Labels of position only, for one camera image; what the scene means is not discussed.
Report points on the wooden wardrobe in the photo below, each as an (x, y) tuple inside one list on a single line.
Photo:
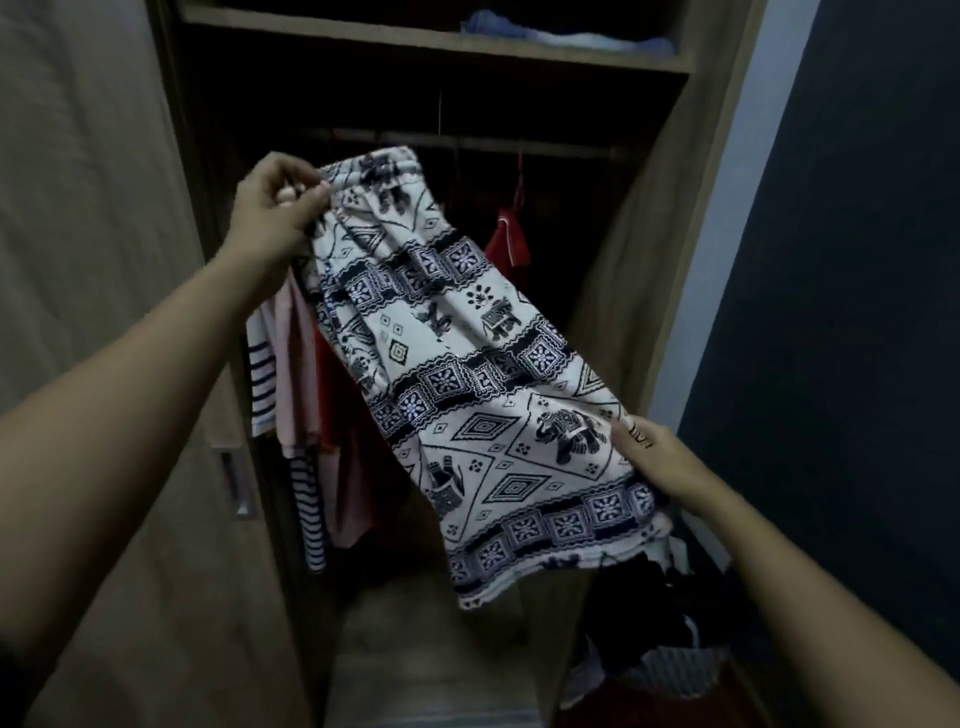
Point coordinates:
[(525, 225)]

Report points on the wardrobe hanging rod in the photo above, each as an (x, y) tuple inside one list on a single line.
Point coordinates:
[(480, 142)]

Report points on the person's right forearm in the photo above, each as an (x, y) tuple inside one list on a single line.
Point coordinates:
[(825, 600)]

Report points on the person's right hand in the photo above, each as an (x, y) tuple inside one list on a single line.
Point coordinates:
[(667, 461)]

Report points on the striped navy white shirt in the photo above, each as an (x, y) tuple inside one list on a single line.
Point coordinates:
[(277, 420)]

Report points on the folded blue clothes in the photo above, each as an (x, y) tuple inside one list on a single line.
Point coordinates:
[(562, 31)]

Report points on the pile of dark clothes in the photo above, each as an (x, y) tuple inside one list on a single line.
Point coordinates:
[(652, 622)]

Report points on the pink hanging garment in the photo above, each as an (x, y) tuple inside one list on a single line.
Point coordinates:
[(300, 375)]

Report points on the person's left thumb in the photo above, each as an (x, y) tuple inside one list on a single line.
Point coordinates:
[(307, 206)]

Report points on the person's right thumb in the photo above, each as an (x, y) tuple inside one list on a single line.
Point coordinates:
[(634, 442)]

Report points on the small red hanging garment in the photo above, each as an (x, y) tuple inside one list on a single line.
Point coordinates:
[(508, 241)]

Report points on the white elephant print shorts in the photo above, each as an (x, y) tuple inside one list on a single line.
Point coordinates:
[(480, 375)]

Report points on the person's left hand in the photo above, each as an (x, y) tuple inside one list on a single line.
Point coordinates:
[(266, 214)]

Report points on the wooden wardrobe door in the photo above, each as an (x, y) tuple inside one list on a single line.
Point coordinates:
[(97, 360)]

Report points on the person's left forearm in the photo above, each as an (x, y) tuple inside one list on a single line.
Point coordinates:
[(112, 427)]

